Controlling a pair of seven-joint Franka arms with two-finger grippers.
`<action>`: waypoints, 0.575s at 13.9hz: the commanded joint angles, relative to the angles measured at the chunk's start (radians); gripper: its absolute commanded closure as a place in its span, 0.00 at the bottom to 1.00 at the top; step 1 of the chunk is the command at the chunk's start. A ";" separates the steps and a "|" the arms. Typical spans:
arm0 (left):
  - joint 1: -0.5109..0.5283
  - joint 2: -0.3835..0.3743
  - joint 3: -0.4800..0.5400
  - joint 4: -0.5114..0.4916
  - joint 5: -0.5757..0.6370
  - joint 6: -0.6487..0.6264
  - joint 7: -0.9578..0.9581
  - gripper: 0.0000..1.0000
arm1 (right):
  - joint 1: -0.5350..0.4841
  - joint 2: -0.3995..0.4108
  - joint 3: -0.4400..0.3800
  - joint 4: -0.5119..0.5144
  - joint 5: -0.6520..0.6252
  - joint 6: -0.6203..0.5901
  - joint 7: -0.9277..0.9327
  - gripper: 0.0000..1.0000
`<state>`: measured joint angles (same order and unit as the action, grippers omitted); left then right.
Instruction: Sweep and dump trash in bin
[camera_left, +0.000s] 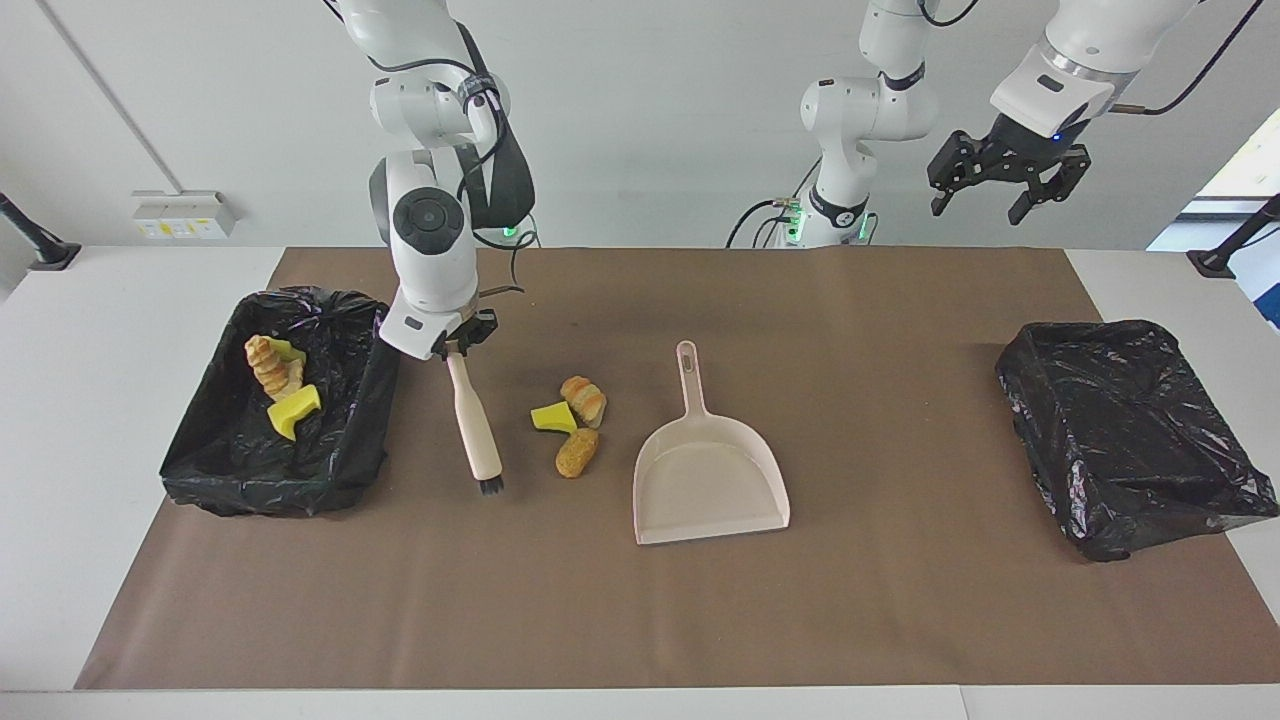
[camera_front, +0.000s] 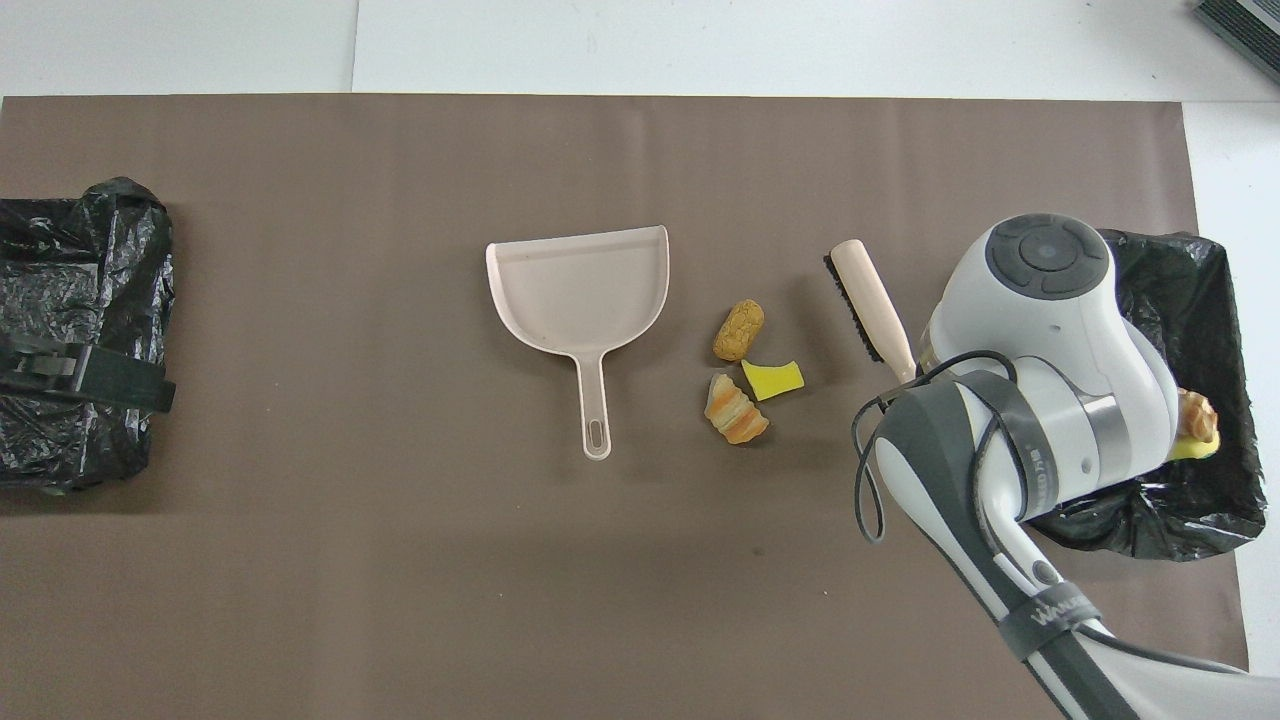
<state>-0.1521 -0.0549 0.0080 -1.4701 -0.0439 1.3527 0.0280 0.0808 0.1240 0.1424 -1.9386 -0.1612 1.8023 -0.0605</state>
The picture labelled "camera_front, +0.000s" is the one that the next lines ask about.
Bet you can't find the dark grey ribbed device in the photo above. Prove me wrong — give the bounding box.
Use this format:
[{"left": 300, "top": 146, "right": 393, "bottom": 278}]
[{"left": 1193, "top": 0, "right": 1280, "bottom": 86}]

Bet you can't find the small yellow sponge piece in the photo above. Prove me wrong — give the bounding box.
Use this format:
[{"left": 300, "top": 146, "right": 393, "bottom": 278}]
[{"left": 741, "top": 359, "right": 805, "bottom": 403}]

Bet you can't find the yellow sponge green scourer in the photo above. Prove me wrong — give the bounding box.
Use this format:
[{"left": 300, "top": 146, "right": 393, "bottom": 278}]
[{"left": 1165, "top": 430, "right": 1222, "bottom": 464}]

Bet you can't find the pale pink plastic dustpan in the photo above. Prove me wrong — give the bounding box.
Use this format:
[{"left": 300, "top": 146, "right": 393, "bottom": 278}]
[{"left": 485, "top": 224, "right": 670, "bottom": 462}]

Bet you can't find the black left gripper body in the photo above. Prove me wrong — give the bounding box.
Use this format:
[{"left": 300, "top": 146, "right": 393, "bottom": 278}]
[{"left": 0, "top": 338, "right": 71, "bottom": 393}]

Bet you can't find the brown toy bread roll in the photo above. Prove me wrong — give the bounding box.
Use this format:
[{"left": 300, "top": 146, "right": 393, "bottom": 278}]
[{"left": 712, "top": 299, "right": 766, "bottom": 363}]

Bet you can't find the bin lined black plastic bag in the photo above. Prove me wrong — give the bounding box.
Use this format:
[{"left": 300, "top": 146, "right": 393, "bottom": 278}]
[
  {"left": 1030, "top": 229, "right": 1268, "bottom": 561},
  {"left": 0, "top": 177, "right": 176, "bottom": 493}
]

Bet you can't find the beige handled hand brush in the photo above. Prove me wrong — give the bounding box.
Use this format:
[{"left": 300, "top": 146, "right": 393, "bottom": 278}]
[{"left": 823, "top": 239, "right": 919, "bottom": 386}]

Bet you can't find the orange striped toy croissant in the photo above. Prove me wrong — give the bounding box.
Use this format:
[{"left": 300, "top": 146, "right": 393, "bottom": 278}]
[{"left": 1175, "top": 390, "right": 1220, "bottom": 441}]

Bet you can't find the brown table mat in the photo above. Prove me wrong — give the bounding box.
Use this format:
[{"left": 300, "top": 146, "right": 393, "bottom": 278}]
[{"left": 0, "top": 95, "right": 1256, "bottom": 720}]

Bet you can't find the cut toy croissant piece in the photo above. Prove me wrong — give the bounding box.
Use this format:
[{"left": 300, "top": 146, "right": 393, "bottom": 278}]
[{"left": 703, "top": 373, "right": 771, "bottom": 446}]

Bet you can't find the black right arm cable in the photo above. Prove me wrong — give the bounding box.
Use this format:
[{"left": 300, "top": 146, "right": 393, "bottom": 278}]
[{"left": 850, "top": 350, "right": 1021, "bottom": 546}]

